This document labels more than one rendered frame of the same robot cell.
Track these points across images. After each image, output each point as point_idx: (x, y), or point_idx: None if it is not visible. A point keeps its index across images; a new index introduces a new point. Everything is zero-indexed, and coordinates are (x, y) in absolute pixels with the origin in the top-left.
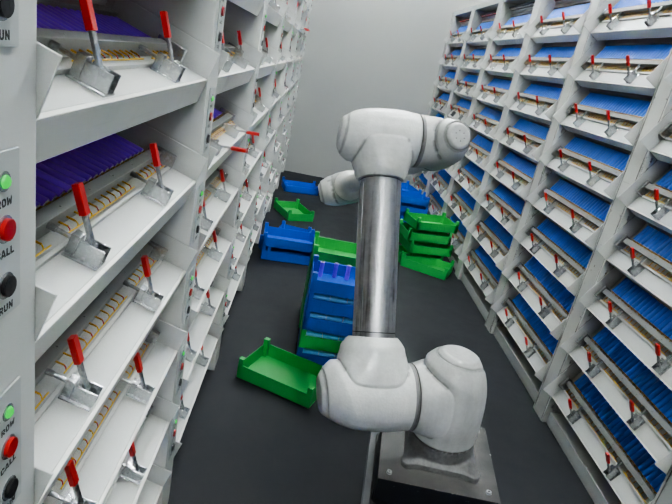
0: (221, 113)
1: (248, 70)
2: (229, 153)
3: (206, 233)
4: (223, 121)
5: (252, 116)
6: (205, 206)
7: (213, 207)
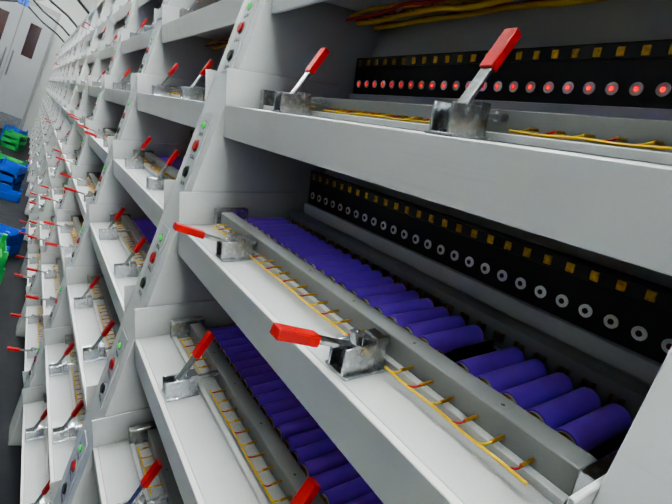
0: (557, 428)
1: (455, 138)
2: (286, 372)
3: (159, 384)
4: (392, 332)
5: (574, 494)
6: (235, 461)
7: (225, 483)
